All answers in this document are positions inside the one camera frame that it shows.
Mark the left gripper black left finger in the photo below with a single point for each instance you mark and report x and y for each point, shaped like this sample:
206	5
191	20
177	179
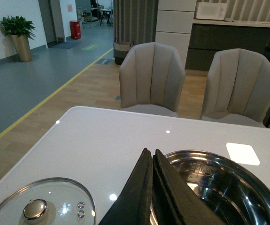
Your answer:
132	207

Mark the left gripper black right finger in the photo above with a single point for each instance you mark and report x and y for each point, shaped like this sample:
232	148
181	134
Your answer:
174	202

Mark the glass pot lid with knob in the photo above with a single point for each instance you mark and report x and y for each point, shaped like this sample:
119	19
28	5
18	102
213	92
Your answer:
50	201

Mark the white electric cooking pot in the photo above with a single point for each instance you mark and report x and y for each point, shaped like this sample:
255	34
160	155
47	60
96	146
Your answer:
235	195

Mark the left beige upholstered chair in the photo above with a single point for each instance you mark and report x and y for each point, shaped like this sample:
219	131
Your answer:
151	80

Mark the beige upholstered chair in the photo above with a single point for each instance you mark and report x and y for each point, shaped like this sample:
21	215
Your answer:
151	80
237	88

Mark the right beige upholstered chair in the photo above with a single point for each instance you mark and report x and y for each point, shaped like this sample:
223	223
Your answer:
237	88

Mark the dark kitchen counter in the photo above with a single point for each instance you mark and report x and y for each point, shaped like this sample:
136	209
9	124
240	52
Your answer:
207	39

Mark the white drawer cabinet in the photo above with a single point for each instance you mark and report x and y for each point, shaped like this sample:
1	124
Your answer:
174	24

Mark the grey curtain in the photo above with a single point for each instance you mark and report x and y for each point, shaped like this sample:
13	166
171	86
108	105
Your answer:
135	20

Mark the red bin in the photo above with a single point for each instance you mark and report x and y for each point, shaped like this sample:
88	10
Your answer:
75	29

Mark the white microwave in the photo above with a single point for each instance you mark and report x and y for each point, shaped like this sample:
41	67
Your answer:
210	11

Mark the potted green plant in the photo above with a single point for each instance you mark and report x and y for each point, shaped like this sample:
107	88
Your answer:
20	30

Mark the woven basket with handles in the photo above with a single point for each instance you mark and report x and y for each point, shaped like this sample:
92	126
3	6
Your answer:
121	49

